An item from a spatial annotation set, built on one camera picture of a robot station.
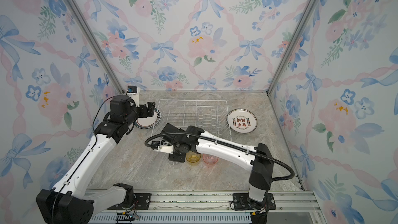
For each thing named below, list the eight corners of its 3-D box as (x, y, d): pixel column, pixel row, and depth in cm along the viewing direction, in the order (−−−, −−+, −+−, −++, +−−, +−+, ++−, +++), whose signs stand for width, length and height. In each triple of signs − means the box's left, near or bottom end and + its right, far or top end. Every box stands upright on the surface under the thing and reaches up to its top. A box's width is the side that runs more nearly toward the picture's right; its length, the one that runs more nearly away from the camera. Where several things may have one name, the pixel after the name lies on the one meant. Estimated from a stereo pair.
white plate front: (228, 133, 100) (229, 131, 98) (225, 111, 112) (226, 108, 109) (258, 133, 100) (259, 131, 98) (252, 111, 112) (253, 108, 109)
